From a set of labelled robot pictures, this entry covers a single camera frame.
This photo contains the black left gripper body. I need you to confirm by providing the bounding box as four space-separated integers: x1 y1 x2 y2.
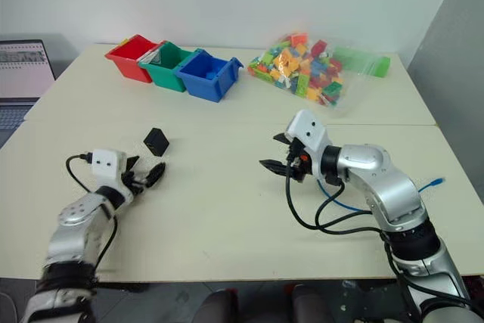
121 169 149 196

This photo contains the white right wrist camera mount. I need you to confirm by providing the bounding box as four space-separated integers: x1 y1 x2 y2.
284 108 334 158

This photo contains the open laptop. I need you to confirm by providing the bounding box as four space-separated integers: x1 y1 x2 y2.
0 39 58 150

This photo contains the blue plastic bin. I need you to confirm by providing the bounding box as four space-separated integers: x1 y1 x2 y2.
173 48 243 104

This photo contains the green plastic bin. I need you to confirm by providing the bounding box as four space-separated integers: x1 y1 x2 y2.
137 41 197 93

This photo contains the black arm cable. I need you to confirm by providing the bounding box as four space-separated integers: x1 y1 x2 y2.
284 156 478 323
65 152 119 279

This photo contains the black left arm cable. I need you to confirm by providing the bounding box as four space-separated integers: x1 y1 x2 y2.
65 152 119 279

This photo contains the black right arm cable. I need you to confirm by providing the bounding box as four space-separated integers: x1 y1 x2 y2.
284 156 478 323

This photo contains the small black box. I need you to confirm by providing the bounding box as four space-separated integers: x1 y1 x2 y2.
143 127 171 158

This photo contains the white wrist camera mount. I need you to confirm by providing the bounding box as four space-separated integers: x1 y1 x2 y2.
92 148 134 203
284 108 334 158

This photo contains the red plastic bin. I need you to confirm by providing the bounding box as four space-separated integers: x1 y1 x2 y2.
104 33 166 84

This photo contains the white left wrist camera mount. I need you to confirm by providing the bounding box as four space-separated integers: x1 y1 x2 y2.
92 148 134 203

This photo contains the blue Ethernet cable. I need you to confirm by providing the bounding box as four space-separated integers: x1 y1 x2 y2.
315 176 447 213

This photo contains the dark rounded shape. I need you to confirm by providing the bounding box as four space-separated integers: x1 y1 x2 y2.
199 288 240 323
291 284 327 323

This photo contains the clear bag of toy bricks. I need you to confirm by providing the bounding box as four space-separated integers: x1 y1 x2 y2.
247 30 379 116

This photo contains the white card in bin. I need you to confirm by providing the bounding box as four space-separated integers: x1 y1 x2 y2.
137 48 164 67

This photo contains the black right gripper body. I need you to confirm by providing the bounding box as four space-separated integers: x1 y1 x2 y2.
287 138 323 185

